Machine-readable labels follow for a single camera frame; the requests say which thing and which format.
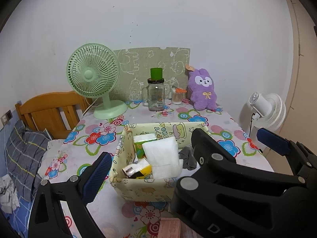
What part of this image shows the grey sock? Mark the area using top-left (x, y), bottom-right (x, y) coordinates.
top-left (178, 146), bottom-right (197, 170)

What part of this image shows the white tissue pack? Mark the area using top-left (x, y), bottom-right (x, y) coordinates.
top-left (142, 136), bottom-right (183, 179)

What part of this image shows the yellow cartoon fabric box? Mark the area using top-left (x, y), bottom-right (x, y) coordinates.
top-left (110, 122), bottom-right (207, 202)

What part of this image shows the yellow bear tissue pack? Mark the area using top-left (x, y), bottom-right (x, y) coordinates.
top-left (122, 158), bottom-right (152, 179)

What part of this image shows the pink wet wipes pack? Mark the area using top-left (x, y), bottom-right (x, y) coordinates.
top-left (158, 218), bottom-right (181, 238)

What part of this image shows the wall power socket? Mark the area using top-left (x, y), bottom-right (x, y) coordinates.
top-left (1, 110), bottom-right (13, 126)

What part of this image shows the crumpled white grey cloth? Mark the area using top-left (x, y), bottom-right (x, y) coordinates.
top-left (0, 174), bottom-right (20, 214)

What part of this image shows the green desk fan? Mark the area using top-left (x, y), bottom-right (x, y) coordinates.
top-left (66, 43), bottom-right (127, 120)

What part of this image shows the white standing fan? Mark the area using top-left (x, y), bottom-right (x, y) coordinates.
top-left (248, 92), bottom-right (286, 151)

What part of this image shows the floral tablecloth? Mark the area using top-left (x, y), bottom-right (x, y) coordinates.
top-left (39, 100), bottom-right (271, 237)

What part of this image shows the wooden bed headboard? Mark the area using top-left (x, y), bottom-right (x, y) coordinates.
top-left (15, 91), bottom-right (92, 139)

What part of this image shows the green patterned board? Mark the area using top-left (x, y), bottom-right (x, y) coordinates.
top-left (110, 47), bottom-right (190, 101)

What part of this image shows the green plastic cup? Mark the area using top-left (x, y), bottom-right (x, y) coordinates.
top-left (150, 68), bottom-right (163, 81)

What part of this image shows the grey plaid pillow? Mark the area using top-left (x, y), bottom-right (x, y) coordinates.
top-left (5, 120), bottom-right (50, 202)

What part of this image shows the glass jar with handle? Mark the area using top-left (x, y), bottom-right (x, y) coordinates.
top-left (142, 78), bottom-right (165, 111)

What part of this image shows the beige door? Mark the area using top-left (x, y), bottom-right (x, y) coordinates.
top-left (262, 0), bottom-right (317, 176)

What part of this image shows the toothpick jar orange lid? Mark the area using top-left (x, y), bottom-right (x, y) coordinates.
top-left (171, 85), bottom-right (187, 105)

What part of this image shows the purple plush bunny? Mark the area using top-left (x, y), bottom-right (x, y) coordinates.
top-left (186, 65), bottom-right (218, 111)

